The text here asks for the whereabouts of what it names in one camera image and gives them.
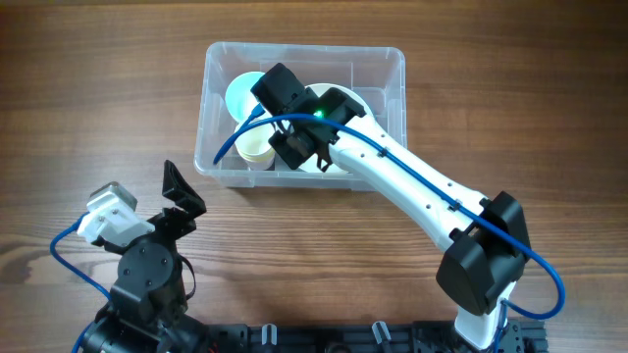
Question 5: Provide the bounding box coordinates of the cream beige plate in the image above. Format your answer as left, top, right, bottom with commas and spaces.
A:
299, 83, 374, 174

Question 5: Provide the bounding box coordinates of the cream pale yellow cup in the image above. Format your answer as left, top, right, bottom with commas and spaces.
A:
235, 124, 275, 158

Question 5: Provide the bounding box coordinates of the pink cup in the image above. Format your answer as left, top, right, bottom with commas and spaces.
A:
245, 156, 275, 171

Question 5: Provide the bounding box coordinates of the light blue bowl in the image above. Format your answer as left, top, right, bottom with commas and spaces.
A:
225, 72, 264, 123

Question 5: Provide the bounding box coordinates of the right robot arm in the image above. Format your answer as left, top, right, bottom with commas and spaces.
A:
251, 64, 530, 350

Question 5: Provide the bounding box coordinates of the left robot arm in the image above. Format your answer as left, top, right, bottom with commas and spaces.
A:
78, 161, 211, 352

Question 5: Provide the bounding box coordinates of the clear plastic storage container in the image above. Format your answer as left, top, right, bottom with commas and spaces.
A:
193, 41, 407, 191

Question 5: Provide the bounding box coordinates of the right blue cable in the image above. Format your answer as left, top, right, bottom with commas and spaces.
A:
212, 101, 567, 353

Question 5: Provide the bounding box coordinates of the blue cable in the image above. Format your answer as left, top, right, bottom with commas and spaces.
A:
212, 101, 567, 353
48, 213, 112, 353

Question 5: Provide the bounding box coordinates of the left blue cable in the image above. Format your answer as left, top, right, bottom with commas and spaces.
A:
48, 213, 112, 353

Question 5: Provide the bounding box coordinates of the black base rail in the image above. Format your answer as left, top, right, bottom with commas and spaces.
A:
205, 321, 549, 353

